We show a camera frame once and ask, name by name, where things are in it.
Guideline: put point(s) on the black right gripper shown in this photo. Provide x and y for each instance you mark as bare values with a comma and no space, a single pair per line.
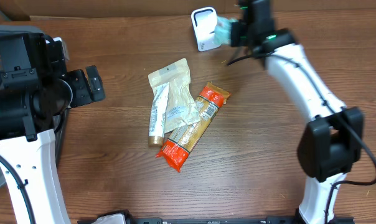
236,33

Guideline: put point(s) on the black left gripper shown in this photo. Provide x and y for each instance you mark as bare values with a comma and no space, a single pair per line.
81,87

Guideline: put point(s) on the teal wet wipes pack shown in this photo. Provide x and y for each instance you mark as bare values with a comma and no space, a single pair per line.
222,32

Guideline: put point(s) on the white cream tube gold cap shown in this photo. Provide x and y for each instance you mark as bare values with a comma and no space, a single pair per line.
158,115

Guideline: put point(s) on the beige paper pouch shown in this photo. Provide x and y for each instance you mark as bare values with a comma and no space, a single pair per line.
181,105

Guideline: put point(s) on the orange spaghetti pack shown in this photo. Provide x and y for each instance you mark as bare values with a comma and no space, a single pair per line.
182,141

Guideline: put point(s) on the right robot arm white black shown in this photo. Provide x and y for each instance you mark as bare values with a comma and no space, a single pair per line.
328,147

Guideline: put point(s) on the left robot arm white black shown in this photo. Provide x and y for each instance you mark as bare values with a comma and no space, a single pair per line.
35,87

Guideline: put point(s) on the white barcode scanner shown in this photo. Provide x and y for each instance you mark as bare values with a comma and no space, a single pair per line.
204,22

